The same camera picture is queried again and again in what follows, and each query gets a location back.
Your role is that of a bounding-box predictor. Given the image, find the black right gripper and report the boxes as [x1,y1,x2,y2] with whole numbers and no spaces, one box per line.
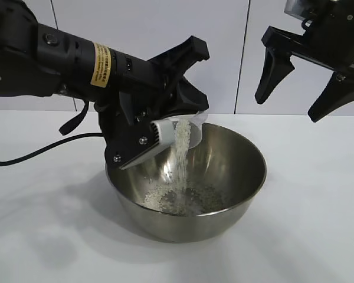
[254,0,354,123]

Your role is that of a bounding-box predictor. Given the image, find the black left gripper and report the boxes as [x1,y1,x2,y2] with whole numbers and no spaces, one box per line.
[119,35,211,119]

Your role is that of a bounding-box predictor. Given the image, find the translucent plastic measuring cup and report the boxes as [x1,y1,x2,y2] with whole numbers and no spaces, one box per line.
[161,110,210,150]

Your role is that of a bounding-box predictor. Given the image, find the white rice grains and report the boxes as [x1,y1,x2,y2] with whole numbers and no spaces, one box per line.
[143,119,225,218]

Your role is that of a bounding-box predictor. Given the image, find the stainless steel mixing bowl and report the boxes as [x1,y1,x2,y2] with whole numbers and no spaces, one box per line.
[105,121,268,243]

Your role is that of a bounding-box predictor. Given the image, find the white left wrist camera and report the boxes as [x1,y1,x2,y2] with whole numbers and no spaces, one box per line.
[120,119,178,171]

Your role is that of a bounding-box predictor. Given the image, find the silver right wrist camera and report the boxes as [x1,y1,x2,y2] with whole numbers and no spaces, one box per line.
[284,0,315,20]

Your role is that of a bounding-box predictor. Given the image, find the black left camera mount bracket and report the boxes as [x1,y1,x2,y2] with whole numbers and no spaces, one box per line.
[97,91,155,172]

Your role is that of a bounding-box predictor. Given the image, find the black cable strap loop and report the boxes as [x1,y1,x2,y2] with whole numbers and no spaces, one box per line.
[58,100,90,137]

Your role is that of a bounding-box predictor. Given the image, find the black cable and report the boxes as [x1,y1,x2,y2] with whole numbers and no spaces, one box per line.
[0,132,104,167]

